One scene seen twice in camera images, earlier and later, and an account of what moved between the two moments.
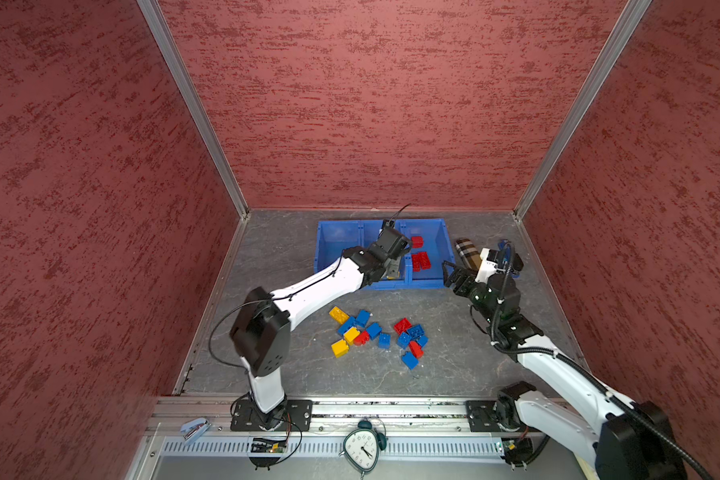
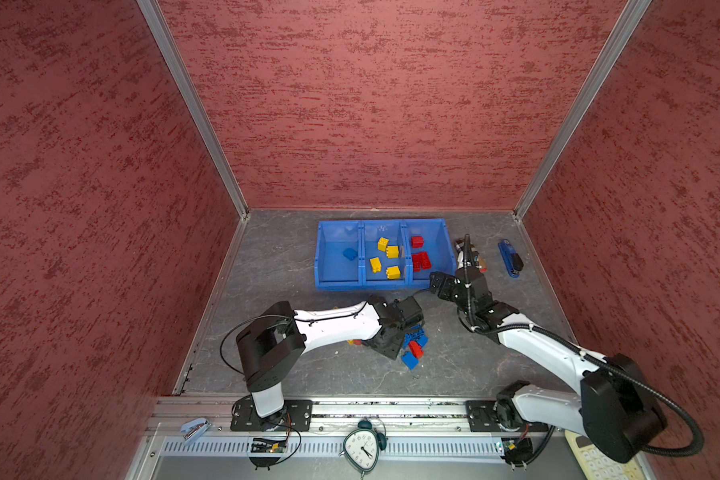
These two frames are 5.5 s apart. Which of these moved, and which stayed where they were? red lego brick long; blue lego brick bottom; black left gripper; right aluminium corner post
Moved: black left gripper
Stayed: blue lego brick bottom; red lego brick long; right aluminium corner post
